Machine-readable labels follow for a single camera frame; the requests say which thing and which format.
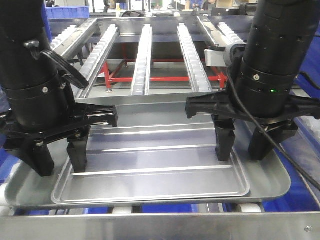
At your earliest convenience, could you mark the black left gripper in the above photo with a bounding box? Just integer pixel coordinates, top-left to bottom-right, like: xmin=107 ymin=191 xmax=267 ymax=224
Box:
xmin=0 ymin=104 xmax=118 ymax=177

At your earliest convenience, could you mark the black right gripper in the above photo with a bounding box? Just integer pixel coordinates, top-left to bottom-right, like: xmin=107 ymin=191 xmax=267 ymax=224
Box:
xmin=185 ymin=91 xmax=320 ymax=161

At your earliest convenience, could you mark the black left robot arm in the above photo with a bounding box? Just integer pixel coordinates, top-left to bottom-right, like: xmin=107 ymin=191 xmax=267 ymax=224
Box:
xmin=0 ymin=0 xmax=118 ymax=177

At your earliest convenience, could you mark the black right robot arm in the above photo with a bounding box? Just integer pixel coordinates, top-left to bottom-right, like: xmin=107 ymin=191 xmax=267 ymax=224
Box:
xmin=185 ymin=0 xmax=320 ymax=161

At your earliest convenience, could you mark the large grey metal tray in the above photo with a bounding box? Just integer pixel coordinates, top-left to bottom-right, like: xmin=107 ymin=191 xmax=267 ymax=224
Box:
xmin=4 ymin=93 xmax=291 ymax=209

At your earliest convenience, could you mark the blue bin below rack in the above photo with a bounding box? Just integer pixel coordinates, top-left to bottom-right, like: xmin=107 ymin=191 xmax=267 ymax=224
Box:
xmin=0 ymin=148 xmax=21 ymax=185

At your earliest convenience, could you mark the blue bin upper right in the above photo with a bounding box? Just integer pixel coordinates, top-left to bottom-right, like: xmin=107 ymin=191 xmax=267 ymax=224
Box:
xmin=295 ymin=27 xmax=320 ymax=99

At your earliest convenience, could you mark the steel front rack bar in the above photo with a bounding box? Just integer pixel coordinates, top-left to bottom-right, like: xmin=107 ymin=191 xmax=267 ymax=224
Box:
xmin=0 ymin=212 xmax=320 ymax=240

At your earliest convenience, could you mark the far right roller track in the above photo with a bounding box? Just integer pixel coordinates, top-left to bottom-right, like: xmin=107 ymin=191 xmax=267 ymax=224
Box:
xmin=217 ymin=22 xmax=245 ymax=44

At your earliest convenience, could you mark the roller track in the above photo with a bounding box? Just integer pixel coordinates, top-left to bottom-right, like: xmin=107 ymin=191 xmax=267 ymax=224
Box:
xmin=217 ymin=22 xmax=245 ymax=44
xmin=50 ymin=25 xmax=78 ymax=50

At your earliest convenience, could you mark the far left roller track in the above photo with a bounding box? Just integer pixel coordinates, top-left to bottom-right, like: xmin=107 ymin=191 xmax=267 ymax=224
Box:
xmin=50 ymin=25 xmax=78 ymax=50

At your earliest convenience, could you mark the blue crate in background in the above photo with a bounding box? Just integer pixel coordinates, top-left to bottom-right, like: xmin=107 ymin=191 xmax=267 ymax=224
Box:
xmin=45 ymin=6 xmax=90 ymax=19

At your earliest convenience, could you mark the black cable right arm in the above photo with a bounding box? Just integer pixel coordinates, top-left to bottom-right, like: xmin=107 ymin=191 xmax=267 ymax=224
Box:
xmin=226 ymin=46 xmax=320 ymax=190

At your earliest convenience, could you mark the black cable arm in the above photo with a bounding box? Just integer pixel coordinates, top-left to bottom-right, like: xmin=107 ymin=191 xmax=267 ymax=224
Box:
xmin=226 ymin=46 xmax=320 ymax=190
xmin=23 ymin=39 xmax=90 ymax=89

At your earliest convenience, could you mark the red metal frame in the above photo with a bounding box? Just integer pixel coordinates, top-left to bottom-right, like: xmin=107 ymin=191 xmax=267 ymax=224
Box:
xmin=98 ymin=58 xmax=228 ymax=90

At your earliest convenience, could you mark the right roller track rail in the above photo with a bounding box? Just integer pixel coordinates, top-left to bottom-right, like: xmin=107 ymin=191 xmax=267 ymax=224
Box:
xmin=177 ymin=23 xmax=213 ymax=93

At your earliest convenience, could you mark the roller track rail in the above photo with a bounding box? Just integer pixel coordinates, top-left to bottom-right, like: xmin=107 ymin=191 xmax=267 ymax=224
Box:
xmin=74 ymin=24 xmax=119 ymax=99
xmin=177 ymin=23 xmax=213 ymax=93
xmin=130 ymin=24 xmax=153 ymax=96

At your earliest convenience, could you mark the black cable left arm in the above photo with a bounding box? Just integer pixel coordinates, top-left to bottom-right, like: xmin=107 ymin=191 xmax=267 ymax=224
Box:
xmin=23 ymin=39 xmax=90 ymax=89

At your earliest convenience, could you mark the left roller track rail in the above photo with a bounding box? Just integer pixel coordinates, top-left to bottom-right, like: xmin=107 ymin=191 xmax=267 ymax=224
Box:
xmin=74 ymin=24 xmax=119 ymax=99

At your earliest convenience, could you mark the right steel divider rail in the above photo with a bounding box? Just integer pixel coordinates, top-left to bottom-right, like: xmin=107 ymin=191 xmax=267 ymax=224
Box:
xmin=197 ymin=15 xmax=231 ymax=50

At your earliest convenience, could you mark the steel divider rail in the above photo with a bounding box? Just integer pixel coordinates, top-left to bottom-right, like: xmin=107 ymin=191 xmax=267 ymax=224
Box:
xmin=53 ymin=18 xmax=98 ymax=60
xmin=197 ymin=15 xmax=231 ymax=50

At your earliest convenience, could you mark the middle roller track rail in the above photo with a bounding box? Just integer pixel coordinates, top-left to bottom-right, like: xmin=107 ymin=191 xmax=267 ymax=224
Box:
xmin=130 ymin=24 xmax=153 ymax=96

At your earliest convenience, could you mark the left steel divider rail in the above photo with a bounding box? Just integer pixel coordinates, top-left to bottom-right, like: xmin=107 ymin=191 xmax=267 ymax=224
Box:
xmin=53 ymin=18 xmax=98 ymax=60

